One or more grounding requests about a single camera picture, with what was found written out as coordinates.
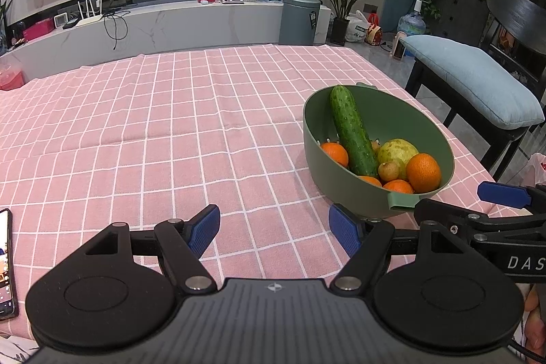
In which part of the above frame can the long-leaf potted plant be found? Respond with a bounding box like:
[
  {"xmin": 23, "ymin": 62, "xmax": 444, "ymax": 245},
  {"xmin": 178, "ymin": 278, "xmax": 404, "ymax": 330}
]
[{"xmin": 311, "ymin": 0, "xmax": 387, "ymax": 46}]

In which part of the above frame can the black hanging cable loop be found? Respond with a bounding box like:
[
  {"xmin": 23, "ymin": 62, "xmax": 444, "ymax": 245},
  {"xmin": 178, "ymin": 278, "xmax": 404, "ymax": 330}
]
[{"xmin": 103, "ymin": 8, "xmax": 131, "ymax": 51}]

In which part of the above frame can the bench with blue cushion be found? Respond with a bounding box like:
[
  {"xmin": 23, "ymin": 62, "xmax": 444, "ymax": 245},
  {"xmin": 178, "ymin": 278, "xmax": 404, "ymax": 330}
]
[{"xmin": 405, "ymin": 59, "xmax": 544, "ymax": 181}]

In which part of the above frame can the red orange bag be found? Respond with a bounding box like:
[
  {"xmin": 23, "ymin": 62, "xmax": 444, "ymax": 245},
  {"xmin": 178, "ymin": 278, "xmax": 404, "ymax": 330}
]
[{"xmin": 364, "ymin": 23, "xmax": 385, "ymax": 46}]

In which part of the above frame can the person's right hand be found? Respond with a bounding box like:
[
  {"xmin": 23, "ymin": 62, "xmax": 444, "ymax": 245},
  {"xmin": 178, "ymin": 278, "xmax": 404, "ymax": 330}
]
[{"xmin": 524, "ymin": 285, "xmax": 546, "ymax": 348}]

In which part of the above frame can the white low television console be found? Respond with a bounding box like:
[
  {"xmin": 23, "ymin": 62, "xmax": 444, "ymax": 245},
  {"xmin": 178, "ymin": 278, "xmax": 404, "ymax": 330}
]
[{"xmin": 0, "ymin": 0, "xmax": 331, "ymax": 81}]

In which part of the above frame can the round black table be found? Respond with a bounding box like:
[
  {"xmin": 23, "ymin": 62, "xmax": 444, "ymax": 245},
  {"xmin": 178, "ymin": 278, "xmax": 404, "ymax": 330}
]
[{"xmin": 486, "ymin": 0, "xmax": 546, "ymax": 92}]

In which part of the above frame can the pale green guava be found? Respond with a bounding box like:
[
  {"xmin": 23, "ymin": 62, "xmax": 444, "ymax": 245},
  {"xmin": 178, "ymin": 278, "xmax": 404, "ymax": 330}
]
[{"xmin": 376, "ymin": 139, "xmax": 420, "ymax": 169}]

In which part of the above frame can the patterned grey white cloth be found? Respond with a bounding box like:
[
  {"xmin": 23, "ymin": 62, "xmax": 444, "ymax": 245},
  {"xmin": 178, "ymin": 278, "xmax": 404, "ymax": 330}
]
[{"xmin": 0, "ymin": 332, "xmax": 39, "ymax": 364}]

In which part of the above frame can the pink storage basket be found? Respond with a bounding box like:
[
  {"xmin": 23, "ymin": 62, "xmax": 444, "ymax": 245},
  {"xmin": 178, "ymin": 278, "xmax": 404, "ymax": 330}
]
[{"xmin": 0, "ymin": 63, "xmax": 25, "ymax": 92}]

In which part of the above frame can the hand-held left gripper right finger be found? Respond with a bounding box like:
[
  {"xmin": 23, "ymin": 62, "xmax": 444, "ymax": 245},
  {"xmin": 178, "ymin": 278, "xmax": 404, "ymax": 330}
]
[{"xmin": 328, "ymin": 203, "xmax": 483, "ymax": 292}]

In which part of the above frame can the green cucumber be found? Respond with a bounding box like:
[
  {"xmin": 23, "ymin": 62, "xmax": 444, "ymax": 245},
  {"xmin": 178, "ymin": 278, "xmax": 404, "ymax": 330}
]
[{"xmin": 328, "ymin": 85, "xmax": 379, "ymax": 178}]

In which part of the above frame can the dark storage cabinet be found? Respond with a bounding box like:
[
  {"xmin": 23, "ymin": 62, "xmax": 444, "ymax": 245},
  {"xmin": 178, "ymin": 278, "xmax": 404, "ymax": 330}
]
[{"xmin": 435, "ymin": 0, "xmax": 495, "ymax": 47}]

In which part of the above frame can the pale pink plastic bag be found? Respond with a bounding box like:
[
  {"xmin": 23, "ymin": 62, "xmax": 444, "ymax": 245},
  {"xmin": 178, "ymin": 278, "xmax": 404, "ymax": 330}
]
[{"xmin": 522, "ymin": 153, "xmax": 546, "ymax": 194}]

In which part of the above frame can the white plastic bag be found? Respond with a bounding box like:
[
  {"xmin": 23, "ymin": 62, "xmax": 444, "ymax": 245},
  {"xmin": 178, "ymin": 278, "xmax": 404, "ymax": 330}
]
[{"xmin": 345, "ymin": 11, "xmax": 371, "ymax": 43}]

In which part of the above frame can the green colander bowl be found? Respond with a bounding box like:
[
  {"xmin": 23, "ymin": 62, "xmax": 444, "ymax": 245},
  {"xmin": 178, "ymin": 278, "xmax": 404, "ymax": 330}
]
[{"xmin": 303, "ymin": 83, "xmax": 455, "ymax": 220}]

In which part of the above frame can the small white pink device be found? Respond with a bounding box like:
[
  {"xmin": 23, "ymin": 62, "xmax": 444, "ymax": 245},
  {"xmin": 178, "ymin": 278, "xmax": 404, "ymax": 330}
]
[{"xmin": 392, "ymin": 32, "xmax": 407, "ymax": 60}]

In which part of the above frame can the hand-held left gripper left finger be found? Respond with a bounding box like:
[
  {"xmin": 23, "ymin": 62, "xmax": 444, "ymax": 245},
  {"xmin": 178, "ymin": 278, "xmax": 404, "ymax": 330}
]
[{"xmin": 70, "ymin": 204, "xmax": 221, "ymax": 294}]

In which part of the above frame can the pink checked tablecloth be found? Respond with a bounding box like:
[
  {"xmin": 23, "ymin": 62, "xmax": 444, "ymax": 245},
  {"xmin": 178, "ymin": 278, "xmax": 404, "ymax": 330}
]
[{"xmin": 0, "ymin": 43, "xmax": 519, "ymax": 337}]

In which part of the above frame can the grey round trash bin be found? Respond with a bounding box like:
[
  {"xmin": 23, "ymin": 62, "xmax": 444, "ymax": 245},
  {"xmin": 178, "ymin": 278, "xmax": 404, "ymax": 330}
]
[{"xmin": 278, "ymin": 0, "xmax": 321, "ymax": 46}]

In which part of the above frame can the white router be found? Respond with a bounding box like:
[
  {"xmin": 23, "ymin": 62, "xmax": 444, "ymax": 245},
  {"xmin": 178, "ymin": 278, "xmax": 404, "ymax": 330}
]
[{"xmin": 74, "ymin": 0, "xmax": 105, "ymax": 28}]

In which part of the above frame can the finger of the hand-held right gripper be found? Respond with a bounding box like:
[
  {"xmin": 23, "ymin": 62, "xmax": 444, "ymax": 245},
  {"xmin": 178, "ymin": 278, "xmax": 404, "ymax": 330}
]
[
  {"xmin": 477, "ymin": 181, "xmax": 546, "ymax": 208},
  {"xmin": 414, "ymin": 198, "xmax": 546, "ymax": 241}
]

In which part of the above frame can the large orange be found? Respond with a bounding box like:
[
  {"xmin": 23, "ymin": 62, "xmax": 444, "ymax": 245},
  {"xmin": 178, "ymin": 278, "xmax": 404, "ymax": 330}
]
[{"xmin": 405, "ymin": 153, "xmax": 442, "ymax": 194}]

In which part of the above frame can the magenta tissue box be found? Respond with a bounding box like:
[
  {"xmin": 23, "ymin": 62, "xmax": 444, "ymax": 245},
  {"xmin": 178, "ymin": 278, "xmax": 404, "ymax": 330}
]
[{"xmin": 22, "ymin": 18, "xmax": 55, "ymax": 41}]

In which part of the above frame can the blue water jug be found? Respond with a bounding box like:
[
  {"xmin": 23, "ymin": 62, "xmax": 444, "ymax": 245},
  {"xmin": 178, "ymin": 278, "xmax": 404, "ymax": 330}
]
[{"xmin": 398, "ymin": 0, "xmax": 426, "ymax": 36}]

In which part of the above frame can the black smartphone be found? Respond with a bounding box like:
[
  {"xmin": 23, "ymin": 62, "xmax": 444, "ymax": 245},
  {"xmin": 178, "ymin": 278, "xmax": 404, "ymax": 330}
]
[{"xmin": 0, "ymin": 208, "xmax": 20, "ymax": 320}]

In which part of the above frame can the light blue bench cushion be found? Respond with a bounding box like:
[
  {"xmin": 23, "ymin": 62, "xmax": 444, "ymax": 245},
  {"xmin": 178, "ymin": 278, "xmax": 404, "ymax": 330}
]
[{"xmin": 399, "ymin": 35, "xmax": 546, "ymax": 130}]

